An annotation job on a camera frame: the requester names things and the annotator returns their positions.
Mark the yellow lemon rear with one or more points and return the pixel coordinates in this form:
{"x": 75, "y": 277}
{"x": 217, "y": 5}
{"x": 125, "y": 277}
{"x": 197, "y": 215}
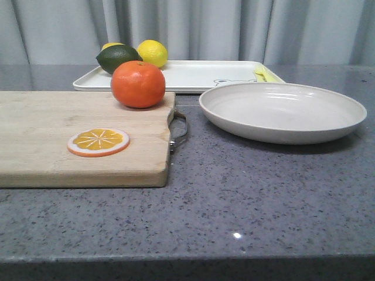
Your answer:
{"x": 111, "y": 44}

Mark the yellow lemon front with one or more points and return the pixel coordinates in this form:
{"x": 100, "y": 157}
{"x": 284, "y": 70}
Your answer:
{"x": 153, "y": 52}

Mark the yellow-green stick far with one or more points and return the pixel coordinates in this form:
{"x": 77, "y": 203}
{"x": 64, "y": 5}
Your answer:
{"x": 260, "y": 74}

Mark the beige round plate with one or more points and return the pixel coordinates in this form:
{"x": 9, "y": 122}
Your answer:
{"x": 282, "y": 113}

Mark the grey curtain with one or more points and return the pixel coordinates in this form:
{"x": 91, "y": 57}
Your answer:
{"x": 272, "y": 32}

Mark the wooden cutting board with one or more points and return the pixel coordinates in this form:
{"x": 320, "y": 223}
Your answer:
{"x": 37, "y": 125}

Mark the white rectangular tray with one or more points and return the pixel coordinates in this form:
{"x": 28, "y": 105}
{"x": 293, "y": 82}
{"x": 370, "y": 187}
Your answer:
{"x": 184, "y": 76}

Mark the green lime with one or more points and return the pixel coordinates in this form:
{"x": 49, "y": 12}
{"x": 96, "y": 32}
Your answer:
{"x": 113, "y": 56}

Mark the orange slice toy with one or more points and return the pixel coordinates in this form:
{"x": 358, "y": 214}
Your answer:
{"x": 98, "y": 142}

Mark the yellow lemon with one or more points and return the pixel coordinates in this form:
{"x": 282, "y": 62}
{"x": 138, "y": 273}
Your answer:
{"x": 153, "y": 52}
{"x": 111, "y": 44}

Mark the orange mandarin fruit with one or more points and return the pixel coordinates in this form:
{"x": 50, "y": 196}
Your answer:
{"x": 138, "y": 84}

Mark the yellow-green stick near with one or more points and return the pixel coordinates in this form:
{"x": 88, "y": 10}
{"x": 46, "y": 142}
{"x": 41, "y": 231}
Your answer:
{"x": 271, "y": 78}

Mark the yellow-green stick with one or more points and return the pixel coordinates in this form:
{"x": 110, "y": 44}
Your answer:
{"x": 271, "y": 78}
{"x": 260, "y": 74}

